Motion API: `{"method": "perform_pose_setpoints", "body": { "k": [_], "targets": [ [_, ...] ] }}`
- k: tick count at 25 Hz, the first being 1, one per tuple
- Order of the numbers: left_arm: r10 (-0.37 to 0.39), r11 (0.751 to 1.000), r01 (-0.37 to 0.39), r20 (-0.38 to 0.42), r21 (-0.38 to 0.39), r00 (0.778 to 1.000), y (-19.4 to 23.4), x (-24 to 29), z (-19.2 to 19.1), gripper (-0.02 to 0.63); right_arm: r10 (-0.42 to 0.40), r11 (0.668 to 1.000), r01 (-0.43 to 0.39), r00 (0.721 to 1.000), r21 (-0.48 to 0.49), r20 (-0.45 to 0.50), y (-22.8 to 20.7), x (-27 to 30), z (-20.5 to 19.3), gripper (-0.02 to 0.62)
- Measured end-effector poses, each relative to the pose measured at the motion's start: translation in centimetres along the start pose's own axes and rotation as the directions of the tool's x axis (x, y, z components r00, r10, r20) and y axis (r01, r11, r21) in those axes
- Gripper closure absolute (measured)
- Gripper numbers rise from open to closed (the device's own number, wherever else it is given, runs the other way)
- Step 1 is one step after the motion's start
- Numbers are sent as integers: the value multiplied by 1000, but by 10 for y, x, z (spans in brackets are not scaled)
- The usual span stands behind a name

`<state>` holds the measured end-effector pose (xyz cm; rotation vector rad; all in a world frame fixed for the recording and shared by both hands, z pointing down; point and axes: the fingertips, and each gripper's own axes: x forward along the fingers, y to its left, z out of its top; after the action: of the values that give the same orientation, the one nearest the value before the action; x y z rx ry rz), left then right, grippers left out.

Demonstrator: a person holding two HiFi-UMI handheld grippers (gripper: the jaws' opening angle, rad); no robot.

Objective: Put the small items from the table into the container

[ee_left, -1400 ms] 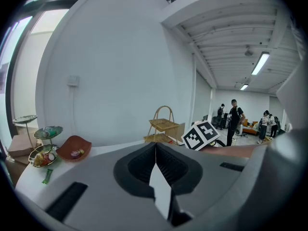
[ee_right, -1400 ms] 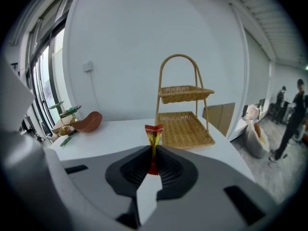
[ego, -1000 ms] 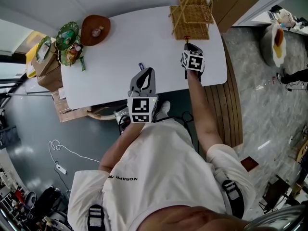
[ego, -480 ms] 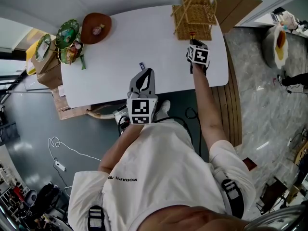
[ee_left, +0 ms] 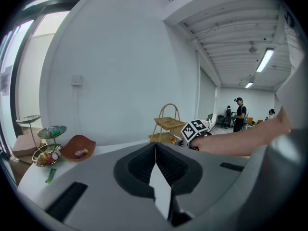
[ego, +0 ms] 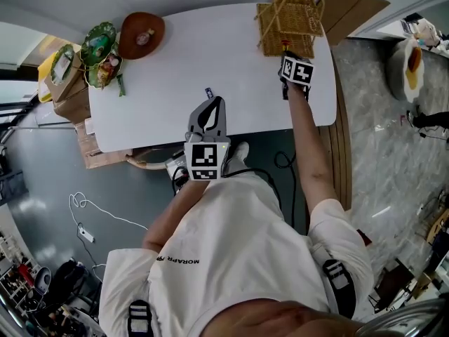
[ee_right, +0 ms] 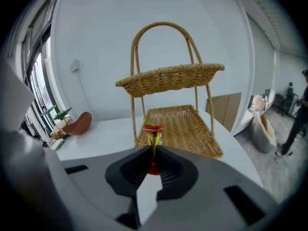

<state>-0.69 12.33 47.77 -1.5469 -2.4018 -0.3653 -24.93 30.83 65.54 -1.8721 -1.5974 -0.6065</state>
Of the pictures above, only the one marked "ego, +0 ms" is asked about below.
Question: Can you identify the plain cardboard box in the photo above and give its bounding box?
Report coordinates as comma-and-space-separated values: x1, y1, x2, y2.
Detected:
52, 89, 92, 124

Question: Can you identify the brown wooden bowl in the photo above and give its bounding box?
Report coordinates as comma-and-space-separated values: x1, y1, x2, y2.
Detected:
117, 11, 166, 61

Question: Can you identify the grey metal pole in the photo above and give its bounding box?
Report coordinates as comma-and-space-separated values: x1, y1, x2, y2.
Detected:
8, 125, 76, 130

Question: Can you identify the brown slatted wooden platform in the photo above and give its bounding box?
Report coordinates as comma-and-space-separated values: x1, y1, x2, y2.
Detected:
317, 65, 354, 212

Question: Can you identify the red wooden stool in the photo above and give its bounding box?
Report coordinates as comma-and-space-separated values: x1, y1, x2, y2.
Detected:
356, 228, 373, 249

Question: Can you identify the black bag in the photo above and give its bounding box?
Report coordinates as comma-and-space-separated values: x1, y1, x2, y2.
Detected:
52, 260, 88, 294

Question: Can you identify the yellow box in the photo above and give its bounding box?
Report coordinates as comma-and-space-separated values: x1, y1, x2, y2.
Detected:
36, 53, 57, 104

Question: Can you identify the dark grey crate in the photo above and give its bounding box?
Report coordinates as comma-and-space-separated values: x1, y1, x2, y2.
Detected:
0, 170, 29, 206

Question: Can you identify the flat cardboard box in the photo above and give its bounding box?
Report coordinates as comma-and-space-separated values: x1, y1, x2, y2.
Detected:
43, 51, 88, 103

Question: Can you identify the wicker basket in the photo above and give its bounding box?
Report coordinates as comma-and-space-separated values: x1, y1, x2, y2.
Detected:
254, 0, 326, 59

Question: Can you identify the white electronics box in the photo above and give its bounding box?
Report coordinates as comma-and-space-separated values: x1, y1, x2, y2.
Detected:
164, 154, 187, 185

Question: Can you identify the person's left forearm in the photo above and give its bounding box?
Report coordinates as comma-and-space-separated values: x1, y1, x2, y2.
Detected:
142, 179, 211, 251

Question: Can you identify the white power strip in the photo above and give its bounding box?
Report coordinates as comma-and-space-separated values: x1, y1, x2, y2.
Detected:
77, 225, 95, 244

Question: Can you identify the pink plush toy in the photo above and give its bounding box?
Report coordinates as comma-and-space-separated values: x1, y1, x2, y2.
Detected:
415, 19, 441, 48

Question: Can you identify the grey beanbag seat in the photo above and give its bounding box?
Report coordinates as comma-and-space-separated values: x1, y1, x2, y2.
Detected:
384, 40, 408, 101

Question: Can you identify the grey round appliance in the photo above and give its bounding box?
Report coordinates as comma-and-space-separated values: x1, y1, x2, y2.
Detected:
33, 267, 53, 296

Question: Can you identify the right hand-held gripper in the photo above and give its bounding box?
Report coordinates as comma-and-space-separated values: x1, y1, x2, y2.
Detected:
278, 50, 316, 101

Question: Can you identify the light wooden chair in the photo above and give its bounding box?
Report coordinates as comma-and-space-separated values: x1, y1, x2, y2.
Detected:
126, 154, 169, 171

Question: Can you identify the person's light trouser leg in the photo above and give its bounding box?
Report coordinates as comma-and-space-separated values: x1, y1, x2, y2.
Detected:
222, 156, 246, 175

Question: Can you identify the flat brown cardboard sheet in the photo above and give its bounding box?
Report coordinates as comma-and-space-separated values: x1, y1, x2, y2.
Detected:
321, 0, 391, 47

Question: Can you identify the black grey harness strap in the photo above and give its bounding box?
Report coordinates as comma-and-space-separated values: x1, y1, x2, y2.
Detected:
128, 300, 154, 337
322, 258, 357, 319

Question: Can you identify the white yellow egg cushion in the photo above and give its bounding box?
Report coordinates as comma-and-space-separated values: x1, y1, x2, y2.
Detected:
401, 37, 426, 103

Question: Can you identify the person's white shoe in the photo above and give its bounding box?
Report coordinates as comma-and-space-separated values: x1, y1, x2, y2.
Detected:
231, 141, 250, 163

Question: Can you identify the black framed glass door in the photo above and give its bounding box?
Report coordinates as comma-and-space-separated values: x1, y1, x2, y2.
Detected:
0, 61, 39, 143

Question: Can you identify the person's right forearm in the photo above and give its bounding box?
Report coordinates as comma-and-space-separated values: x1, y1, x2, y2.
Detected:
286, 84, 340, 238

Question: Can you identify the large labelled cardboard box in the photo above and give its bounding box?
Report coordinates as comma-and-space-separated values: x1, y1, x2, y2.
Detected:
75, 117, 134, 170

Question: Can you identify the person's chin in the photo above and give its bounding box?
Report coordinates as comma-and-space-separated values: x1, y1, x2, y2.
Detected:
206, 300, 366, 337

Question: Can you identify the green tiered dish stand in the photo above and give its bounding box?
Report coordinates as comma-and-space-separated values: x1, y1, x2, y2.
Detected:
50, 21, 123, 90

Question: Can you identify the person's white shirt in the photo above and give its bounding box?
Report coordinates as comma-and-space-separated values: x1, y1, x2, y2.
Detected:
98, 172, 375, 337

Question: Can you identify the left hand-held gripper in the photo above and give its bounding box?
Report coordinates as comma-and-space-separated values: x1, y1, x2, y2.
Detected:
182, 96, 232, 181

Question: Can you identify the white cable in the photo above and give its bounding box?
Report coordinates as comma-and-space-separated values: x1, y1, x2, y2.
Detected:
69, 192, 149, 231

